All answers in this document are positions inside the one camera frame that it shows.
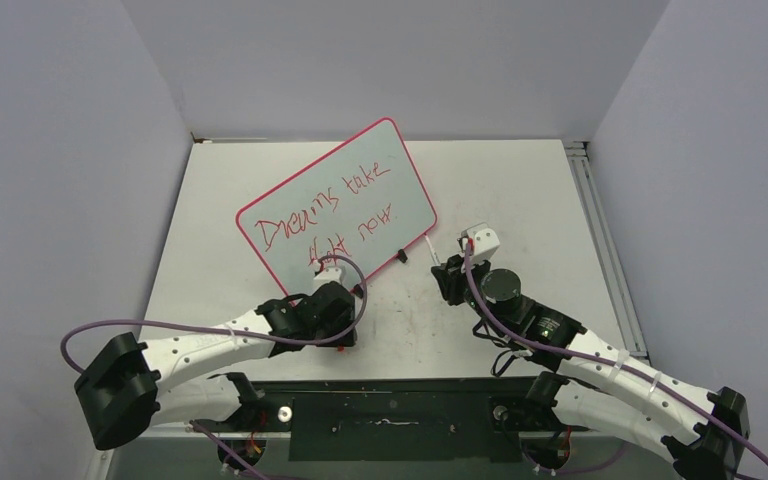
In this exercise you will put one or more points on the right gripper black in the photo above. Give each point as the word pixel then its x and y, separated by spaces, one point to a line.
pixel 451 276

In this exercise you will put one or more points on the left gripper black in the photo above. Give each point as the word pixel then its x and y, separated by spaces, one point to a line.
pixel 344 322

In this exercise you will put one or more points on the white marker pen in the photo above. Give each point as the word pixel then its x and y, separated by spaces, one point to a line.
pixel 432 251

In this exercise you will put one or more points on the pink framed whiteboard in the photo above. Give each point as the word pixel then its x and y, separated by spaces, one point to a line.
pixel 364 199

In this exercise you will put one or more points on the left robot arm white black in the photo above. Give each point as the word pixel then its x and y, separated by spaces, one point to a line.
pixel 131 385

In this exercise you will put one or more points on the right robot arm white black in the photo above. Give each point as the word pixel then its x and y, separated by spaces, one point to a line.
pixel 588 382

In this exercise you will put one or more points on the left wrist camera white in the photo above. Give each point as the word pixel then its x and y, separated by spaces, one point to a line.
pixel 332 274

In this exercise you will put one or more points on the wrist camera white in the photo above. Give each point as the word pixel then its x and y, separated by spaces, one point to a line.
pixel 482 240
pixel 332 274

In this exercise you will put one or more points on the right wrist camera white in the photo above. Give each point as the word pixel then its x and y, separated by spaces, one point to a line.
pixel 482 240

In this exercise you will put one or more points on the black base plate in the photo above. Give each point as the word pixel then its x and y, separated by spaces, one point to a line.
pixel 399 420

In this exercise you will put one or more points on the aluminium side rail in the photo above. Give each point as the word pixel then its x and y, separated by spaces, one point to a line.
pixel 619 293

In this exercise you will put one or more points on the aluminium front rail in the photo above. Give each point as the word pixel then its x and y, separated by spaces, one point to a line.
pixel 129 413

